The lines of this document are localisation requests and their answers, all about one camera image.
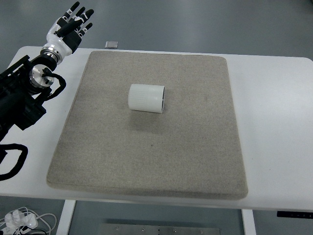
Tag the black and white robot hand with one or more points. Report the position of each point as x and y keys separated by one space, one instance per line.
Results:
x=67 y=32

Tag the white cup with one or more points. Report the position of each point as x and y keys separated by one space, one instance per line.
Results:
x=146 y=98

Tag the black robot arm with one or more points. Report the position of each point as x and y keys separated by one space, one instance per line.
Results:
x=25 y=86

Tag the small grey floor box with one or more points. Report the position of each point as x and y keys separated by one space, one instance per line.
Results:
x=111 y=44

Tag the beige felt mat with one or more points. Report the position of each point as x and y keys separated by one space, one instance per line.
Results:
x=191 y=150

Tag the white table leg left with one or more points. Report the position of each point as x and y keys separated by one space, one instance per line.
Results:
x=66 y=217

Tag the white table leg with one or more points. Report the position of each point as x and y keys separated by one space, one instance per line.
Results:
x=248 y=222
x=66 y=217

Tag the white power strip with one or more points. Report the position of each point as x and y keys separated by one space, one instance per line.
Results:
x=18 y=219

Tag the white table leg right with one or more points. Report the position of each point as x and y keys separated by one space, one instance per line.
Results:
x=248 y=222

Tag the black table control panel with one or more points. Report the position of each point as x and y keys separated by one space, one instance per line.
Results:
x=295 y=214

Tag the grey metal base plate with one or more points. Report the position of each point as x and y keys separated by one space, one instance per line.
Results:
x=129 y=229

